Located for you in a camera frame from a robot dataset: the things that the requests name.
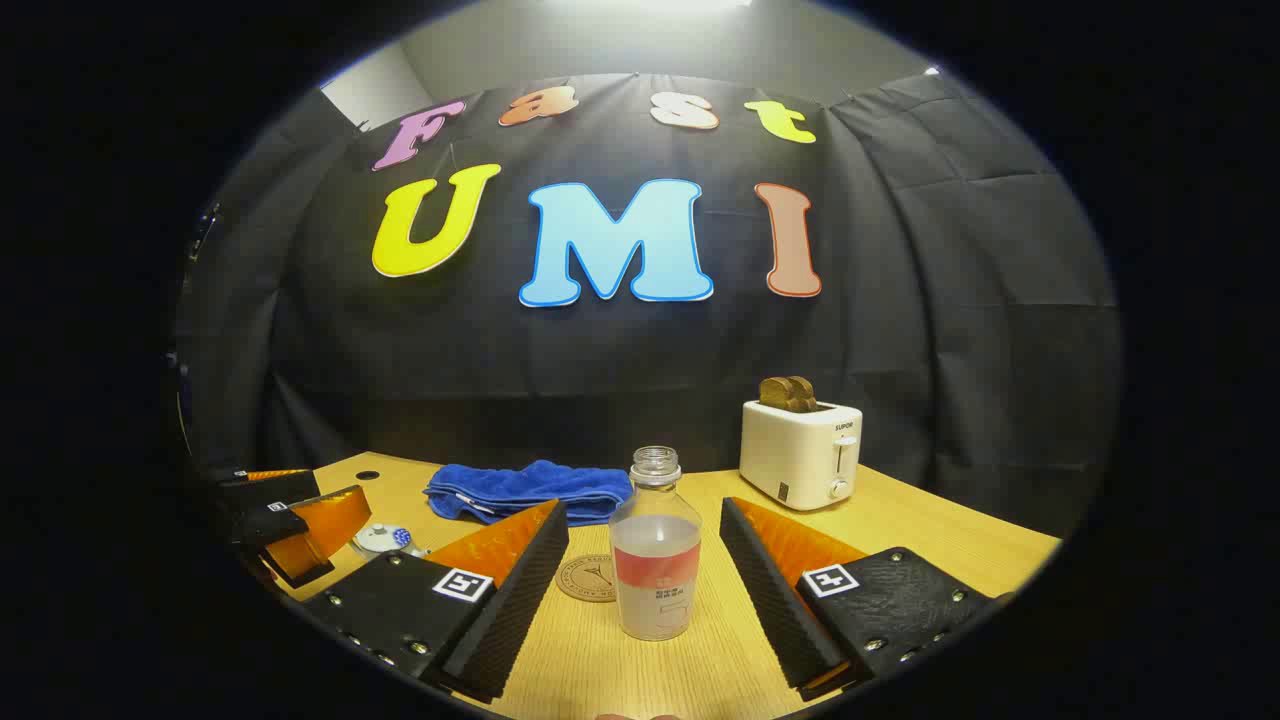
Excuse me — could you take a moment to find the blue folded towel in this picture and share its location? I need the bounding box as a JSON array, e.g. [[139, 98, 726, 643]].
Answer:
[[423, 460, 635, 528]]

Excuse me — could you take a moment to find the white toaster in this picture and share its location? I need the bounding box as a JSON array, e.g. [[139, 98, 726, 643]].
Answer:
[[739, 400, 863, 512]]

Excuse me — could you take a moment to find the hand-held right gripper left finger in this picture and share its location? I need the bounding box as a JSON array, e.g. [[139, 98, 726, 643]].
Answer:
[[300, 498, 571, 703]]

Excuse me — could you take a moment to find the clear water bottle red label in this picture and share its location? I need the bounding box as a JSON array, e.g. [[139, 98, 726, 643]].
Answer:
[[608, 446, 703, 642]]

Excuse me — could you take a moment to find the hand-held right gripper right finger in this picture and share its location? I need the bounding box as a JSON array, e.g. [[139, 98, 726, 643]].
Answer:
[[718, 496, 1016, 703]]

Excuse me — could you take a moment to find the round cork coaster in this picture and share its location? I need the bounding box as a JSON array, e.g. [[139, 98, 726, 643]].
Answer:
[[556, 553, 619, 603]]

